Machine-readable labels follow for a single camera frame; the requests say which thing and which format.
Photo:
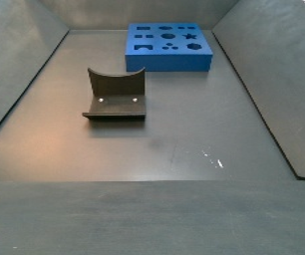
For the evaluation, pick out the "blue shape sorter box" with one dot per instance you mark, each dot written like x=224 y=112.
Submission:
x=167 y=47

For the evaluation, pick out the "black curved holder bracket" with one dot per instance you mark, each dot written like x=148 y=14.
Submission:
x=118 y=96

